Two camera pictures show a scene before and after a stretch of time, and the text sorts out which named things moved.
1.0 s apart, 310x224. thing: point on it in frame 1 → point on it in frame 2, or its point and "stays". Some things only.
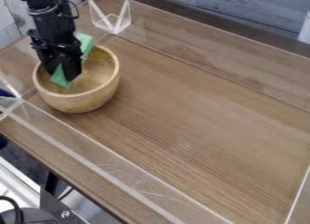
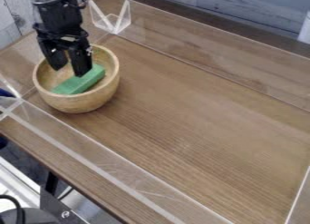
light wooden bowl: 91,90 stays
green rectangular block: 86,42 → 81,82
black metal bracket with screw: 54,206 stays
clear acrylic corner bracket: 111,23 stays
